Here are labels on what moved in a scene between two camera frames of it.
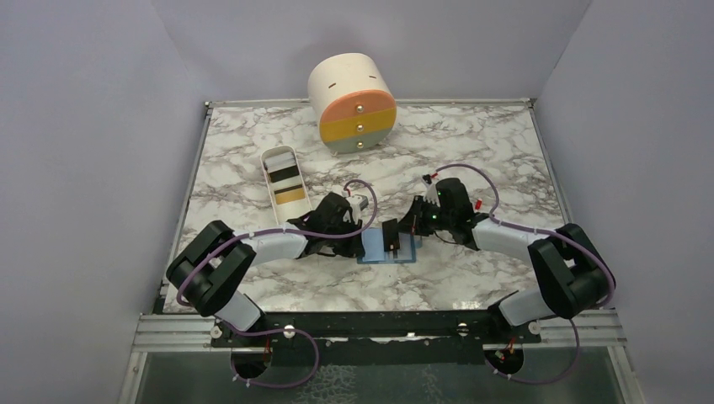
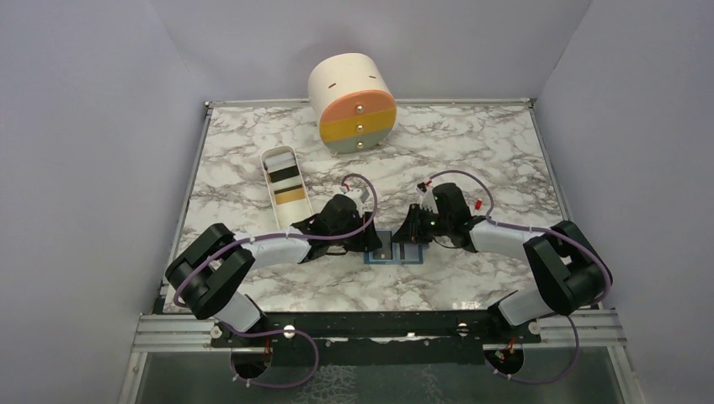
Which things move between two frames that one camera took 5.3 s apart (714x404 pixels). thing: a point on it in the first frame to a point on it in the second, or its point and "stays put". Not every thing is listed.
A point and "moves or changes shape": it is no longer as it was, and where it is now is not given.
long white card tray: [285, 183] stays put
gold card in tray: [289, 194] stays put
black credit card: [391, 235] to [383, 253]
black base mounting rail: [447, 326] stays put
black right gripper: [411, 221] stays put
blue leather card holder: [373, 247] moves or changes shape
